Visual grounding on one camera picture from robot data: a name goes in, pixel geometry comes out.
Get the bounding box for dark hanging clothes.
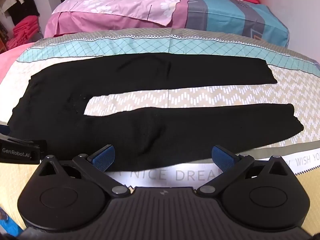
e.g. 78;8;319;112
0;0;41;26

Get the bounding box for black pants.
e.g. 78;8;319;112
7;53;304;172

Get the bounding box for pink floral quilt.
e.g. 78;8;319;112
44;0;191;38

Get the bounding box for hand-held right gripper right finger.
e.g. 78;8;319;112
195;144;288;197

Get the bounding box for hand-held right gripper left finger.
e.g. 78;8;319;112
37;144;132;197

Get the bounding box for pink blanket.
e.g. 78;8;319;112
0;42;34;85

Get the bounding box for blue cloth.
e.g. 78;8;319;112
0;207;23;233

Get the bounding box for patterned beige teal bed sheet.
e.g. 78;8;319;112
0;27;320;230

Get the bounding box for teal grey striped quilt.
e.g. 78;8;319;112
185;0;290;48

